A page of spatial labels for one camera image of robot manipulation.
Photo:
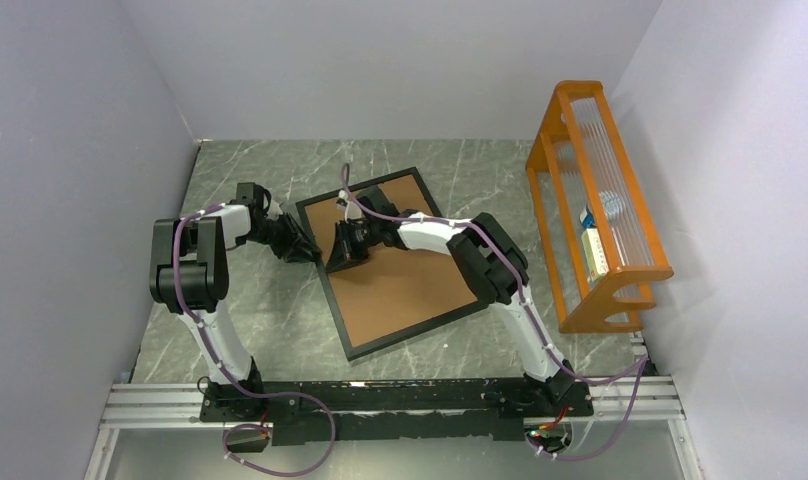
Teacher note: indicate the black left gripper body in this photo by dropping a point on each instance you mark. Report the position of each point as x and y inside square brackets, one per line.
[277, 233]

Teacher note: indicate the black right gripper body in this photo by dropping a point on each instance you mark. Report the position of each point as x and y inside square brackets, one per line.
[370, 231]

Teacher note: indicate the black picture frame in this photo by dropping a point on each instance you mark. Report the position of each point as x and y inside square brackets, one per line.
[338, 311]

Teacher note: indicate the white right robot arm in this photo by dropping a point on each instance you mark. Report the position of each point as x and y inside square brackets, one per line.
[491, 265]

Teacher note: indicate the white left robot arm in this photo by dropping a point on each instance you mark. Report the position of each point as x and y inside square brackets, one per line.
[189, 275]

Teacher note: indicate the orange wooden shelf rack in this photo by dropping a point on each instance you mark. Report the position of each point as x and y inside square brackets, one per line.
[578, 160]

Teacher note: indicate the white box in shelf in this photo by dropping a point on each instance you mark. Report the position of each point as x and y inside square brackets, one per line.
[592, 246]

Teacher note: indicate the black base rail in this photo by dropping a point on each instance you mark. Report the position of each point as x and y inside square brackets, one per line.
[300, 412]

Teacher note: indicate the aluminium table rail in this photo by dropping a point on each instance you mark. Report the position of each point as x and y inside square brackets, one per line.
[150, 427]

